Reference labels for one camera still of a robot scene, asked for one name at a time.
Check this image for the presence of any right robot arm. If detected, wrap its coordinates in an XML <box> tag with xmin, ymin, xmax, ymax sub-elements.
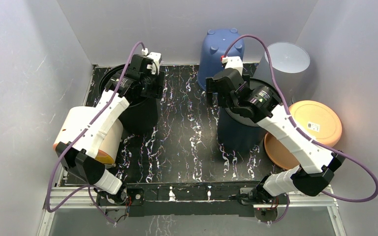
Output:
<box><xmin>206</xmin><ymin>68</ymin><xmax>345</xmax><ymax>204</ymax></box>

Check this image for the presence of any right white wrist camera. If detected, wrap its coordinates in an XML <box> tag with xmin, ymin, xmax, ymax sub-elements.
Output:
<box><xmin>221</xmin><ymin>56</ymin><xmax>243</xmax><ymax>75</ymax></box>

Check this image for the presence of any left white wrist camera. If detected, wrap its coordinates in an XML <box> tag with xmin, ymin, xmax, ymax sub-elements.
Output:
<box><xmin>141</xmin><ymin>48</ymin><xmax>162</xmax><ymax>74</ymax></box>

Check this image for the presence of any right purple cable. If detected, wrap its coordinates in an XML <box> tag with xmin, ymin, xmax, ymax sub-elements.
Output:
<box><xmin>222</xmin><ymin>34</ymin><xmax>378</xmax><ymax>225</ymax></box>

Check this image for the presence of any blue bucket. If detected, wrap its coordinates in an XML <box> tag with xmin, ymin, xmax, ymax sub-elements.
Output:
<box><xmin>197</xmin><ymin>28</ymin><xmax>240</xmax><ymax>90</ymax></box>

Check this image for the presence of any orange bucket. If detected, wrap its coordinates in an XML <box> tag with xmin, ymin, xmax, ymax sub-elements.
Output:
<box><xmin>264</xmin><ymin>100</ymin><xmax>343</xmax><ymax>170</ymax></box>

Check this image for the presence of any purple cable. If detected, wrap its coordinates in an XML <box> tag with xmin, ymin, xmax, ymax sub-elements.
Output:
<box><xmin>44</xmin><ymin>41</ymin><xmax>146</xmax><ymax>225</ymax></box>
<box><xmin>222</xmin><ymin>34</ymin><xmax>378</xmax><ymax>225</ymax></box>

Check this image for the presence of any dark navy bucket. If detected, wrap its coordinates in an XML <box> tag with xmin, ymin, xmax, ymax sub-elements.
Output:
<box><xmin>217</xmin><ymin>79</ymin><xmax>281</xmax><ymax>152</ymax></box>

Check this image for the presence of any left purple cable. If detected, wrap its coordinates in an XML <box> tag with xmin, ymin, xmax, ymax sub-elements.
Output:
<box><xmin>44</xmin><ymin>41</ymin><xmax>146</xmax><ymax>225</ymax></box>

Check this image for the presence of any white orange lying container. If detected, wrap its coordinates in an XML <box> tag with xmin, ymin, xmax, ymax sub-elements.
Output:
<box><xmin>53</xmin><ymin>106</ymin><xmax>124</xmax><ymax>169</ymax></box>

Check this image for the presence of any grey white bucket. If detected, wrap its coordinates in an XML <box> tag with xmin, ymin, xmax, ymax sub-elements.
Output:
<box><xmin>268</xmin><ymin>42</ymin><xmax>311</xmax><ymax>106</ymax></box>

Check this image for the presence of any aluminium frame rail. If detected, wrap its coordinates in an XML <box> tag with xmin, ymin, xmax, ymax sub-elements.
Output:
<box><xmin>38</xmin><ymin>181</ymin><xmax>345</xmax><ymax>236</ymax></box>

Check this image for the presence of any black bucket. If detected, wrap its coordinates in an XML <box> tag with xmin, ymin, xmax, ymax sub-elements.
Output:
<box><xmin>99</xmin><ymin>63</ymin><xmax>160</xmax><ymax>134</ymax></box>

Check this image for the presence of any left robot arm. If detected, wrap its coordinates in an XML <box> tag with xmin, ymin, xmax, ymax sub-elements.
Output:
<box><xmin>53</xmin><ymin>52</ymin><xmax>165</xmax><ymax>205</ymax></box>

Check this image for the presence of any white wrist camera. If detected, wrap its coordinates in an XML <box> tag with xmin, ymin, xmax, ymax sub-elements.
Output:
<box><xmin>141</xmin><ymin>48</ymin><xmax>162</xmax><ymax>74</ymax></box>
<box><xmin>221</xmin><ymin>56</ymin><xmax>243</xmax><ymax>75</ymax></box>

